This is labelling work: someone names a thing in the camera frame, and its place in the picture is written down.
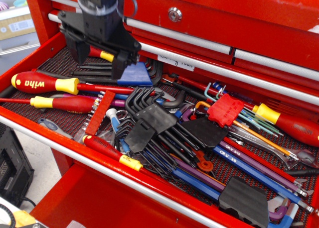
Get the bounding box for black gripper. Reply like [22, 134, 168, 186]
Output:
[58, 11, 141, 79]

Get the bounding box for red bit holder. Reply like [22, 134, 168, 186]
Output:
[85, 91, 116, 135]

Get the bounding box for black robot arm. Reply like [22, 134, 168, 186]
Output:
[58, 0, 141, 79]

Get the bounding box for blue hex key holder set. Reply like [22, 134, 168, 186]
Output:
[70, 59, 163, 87]

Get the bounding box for black holder centre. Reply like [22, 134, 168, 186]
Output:
[181, 117, 228, 151]

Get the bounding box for red holder coloured hex keys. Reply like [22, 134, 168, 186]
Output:
[195, 82, 300, 161]

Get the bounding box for black holder large hex keys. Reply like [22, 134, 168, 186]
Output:
[139, 143, 315, 228]

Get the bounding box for red yellow screwdriver back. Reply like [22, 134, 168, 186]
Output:
[89, 46, 114, 63]

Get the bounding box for red yellow screwdriver front left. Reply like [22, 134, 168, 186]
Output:
[0, 96, 95, 114]

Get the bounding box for blue white precision screwdriver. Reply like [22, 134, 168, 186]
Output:
[106, 108, 130, 157]

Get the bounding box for white label cutting tools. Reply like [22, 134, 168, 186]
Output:
[158, 55, 195, 71]

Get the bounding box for large red yellow Wiha screwdriver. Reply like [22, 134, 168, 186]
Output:
[11, 71, 133, 95]

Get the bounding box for round silver cabinet lock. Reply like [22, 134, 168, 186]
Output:
[168, 7, 182, 22]

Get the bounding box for black hex key set upper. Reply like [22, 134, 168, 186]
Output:
[125, 87, 200, 157]

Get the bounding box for black hex key set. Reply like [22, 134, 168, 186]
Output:
[125, 87, 200, 157]
[115, 117, 197, 178]

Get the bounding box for black hex key set lower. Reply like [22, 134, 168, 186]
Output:
[115, 117, 197, 178]

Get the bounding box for red yellow screwdriver front edge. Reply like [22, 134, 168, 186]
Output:
[82, 135, 174, 188]

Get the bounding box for cardboard box on shelf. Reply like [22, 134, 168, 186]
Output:
[0, 14, 35, 40]

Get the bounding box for open red drawer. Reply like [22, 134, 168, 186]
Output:
[0, 27, 319, 228]

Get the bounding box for black device on floor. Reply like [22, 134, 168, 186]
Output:
[0, 123, 34, 207]

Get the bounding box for orange plastic key clip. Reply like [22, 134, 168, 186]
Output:
[193, 150, 213, 172]

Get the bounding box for blue long hex key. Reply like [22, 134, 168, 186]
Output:
[213, 146, 319, 214]

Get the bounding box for purple long hex key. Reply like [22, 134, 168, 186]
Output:
[220, 140, 309, 197]

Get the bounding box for red tool cabinet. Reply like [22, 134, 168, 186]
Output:
[23, 0, 319, 228]

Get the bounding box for silver combination wrench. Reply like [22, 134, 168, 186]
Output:
[228, 125, 319, 170]

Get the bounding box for red yellow screwdriver right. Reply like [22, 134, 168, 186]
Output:
[178, 76, 319, 147]

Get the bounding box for grey blue handle tool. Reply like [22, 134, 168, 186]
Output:
[37, 118, 73, 139]

